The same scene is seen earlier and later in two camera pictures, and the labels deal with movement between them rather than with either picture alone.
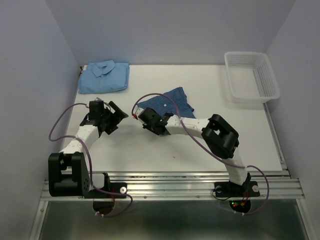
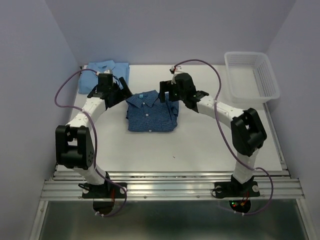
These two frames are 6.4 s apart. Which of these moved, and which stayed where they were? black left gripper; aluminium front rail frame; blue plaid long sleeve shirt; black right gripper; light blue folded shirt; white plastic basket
Moved: black left gripper; black right gripper; blue plaid long sleeve shirt
Stayed: aluminium front rail frame; white plastic basket; light blue folded shirt
